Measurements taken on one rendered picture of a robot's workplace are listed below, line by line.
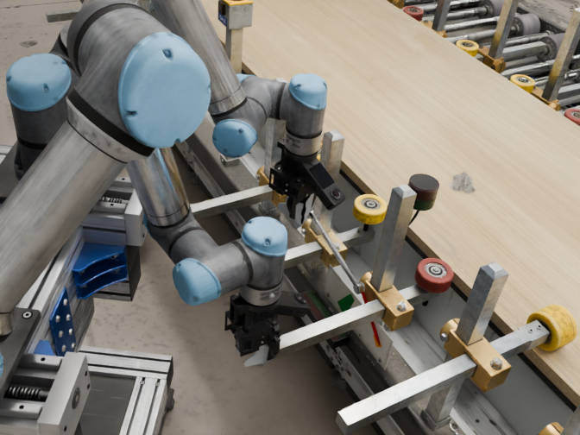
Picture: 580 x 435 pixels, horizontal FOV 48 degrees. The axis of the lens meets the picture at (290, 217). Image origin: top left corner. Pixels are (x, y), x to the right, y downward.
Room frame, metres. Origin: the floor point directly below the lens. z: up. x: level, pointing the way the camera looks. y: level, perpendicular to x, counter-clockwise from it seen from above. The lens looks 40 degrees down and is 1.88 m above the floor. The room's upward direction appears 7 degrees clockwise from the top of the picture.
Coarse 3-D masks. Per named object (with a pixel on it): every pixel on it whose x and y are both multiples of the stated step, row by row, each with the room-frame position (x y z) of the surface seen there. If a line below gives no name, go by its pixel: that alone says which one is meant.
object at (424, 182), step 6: (420, 174) 1.08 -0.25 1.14; (414, 180) 1.06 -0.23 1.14; (420, 180) 1.06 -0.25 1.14; (426, 180) 1.06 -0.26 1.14; (432, 180) 1.07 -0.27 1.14; (414, 186) 1.04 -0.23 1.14; (420, 186) 1.04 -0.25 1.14; (426, 186) 1.04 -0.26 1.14; (432, 186) 1.05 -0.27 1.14; (414, 210) 1.03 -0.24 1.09; (414, 216) 1.06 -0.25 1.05
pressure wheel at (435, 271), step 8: (424, 264) 1.07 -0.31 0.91; (432, 264) 1.08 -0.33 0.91; (440, 264) 1.08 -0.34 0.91; (448, 264) 1.08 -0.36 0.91; (416, 272) 1.06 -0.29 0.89; (424, 272) 1.05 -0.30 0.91; (432, 272) 1.05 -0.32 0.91; (440, 272) 1.06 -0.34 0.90; (448, 272) 1.06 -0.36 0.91; (416, 280) 1.05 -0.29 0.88; (424, 280) 1.03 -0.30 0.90; (432, 280) 1.03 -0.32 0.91; (440, 280) 1.03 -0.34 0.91; (448, 280) 1.03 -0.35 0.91; (424, 288) 1.03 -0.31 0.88; (432, 288) 1.02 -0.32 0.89; (440, 288) 1.02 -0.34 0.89; (448, 288) 1.04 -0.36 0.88; (424, 304) 1.06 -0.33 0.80
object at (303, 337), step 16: (416, 288) 1.04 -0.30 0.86; (368, 304) 0.98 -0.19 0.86; (416, 304) 1.02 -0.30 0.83; (320, 320) 0.92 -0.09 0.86; (336, 320) 0.92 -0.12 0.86; (352, 320) 0.93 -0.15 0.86; (368, 320) 0.95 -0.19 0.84; (288, 336) 0.87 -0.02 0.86; (304, 336) 0.87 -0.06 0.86; (320, 336) 0.88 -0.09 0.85; (288, 352) 0.84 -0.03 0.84
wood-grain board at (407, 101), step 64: (256, 0) 2.47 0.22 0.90; (320, 0) 2.54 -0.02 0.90; (384, 0) 2.62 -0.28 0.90; (256, 64) 1.94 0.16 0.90; (320, 64) 1.99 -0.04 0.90; (384, 64) 2.05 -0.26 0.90; (448, 64) 2.10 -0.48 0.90; (384, 128) 1.64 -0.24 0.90; (448, 128) 1.68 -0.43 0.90; (512, 128) 1.72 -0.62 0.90; (576, 128) 1.77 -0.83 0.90; (384, 192) 1.33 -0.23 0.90; (448, 192) 1.36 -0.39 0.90; (512, 192) 1.39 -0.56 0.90; (576, 192) 1.43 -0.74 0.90; (448, 256) 1.12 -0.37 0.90; (512, 256) 1.14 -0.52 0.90; (576, 256) 1.17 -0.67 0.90; (512, 320) 0.94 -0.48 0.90; (576, 320) 0.96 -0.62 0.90; (576, 384) 0.80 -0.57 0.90
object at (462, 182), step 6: (462, 174) 1.44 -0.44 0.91; (456, 180) 1.40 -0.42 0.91; (462, 180) 1.40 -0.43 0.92; (468, 180) 1.41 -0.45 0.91; (450, 186) 1.38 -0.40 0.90; (456, 186) 1.38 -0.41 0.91; (462, 186) 1.39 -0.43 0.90; (468, 186) 1.38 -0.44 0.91; (474, 186) 1.39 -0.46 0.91; (468, 192) 1.37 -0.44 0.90
